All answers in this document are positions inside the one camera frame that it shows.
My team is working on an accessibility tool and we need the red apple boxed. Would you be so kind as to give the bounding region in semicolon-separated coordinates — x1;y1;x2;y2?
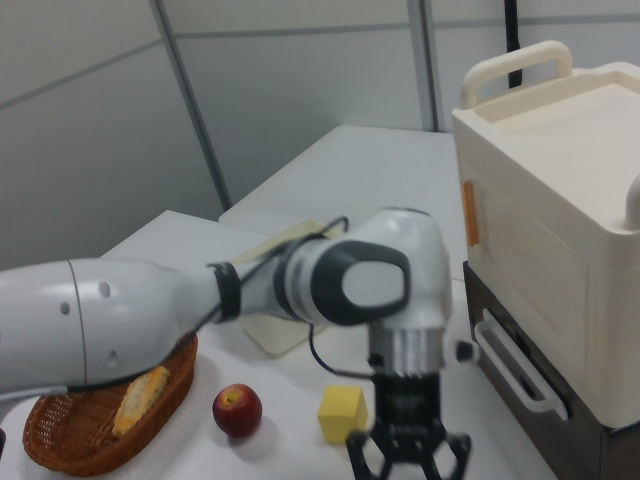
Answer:
212;383;264;439

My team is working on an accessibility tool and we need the white drawer handle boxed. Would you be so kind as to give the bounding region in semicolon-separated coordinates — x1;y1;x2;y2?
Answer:
473;321;570;422

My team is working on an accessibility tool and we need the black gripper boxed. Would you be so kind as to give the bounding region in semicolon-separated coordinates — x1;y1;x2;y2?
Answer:
346;372;474;480

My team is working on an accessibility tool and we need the brown wicker basket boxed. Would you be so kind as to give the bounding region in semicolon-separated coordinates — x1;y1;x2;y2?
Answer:
23;332;200;475

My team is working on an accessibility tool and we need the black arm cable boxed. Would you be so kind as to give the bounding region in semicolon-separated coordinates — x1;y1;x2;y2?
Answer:
172;214;376;380

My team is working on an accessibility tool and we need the white rectangular plastic container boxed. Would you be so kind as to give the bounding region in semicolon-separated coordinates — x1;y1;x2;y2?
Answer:
233;219;347;357

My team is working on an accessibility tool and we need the orange cabinet door tab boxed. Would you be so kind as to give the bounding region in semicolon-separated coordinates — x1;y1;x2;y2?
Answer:
462;179;482;247

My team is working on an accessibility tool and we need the yellow cube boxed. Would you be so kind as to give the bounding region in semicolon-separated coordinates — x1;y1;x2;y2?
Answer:
317;384;374;445

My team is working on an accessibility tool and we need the dark brown drawer base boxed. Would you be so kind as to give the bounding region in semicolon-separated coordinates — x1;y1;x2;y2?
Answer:
462;262;640;480

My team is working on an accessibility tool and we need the dark cable strap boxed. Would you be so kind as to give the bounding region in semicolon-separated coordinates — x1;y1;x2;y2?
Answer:
207;261;242;324

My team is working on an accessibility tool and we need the cream toy cabinet with handles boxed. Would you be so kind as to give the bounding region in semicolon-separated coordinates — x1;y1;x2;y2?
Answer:
452;40;640;429

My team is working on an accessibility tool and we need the black pole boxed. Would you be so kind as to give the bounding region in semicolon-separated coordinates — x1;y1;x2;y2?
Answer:
502;0;524;89

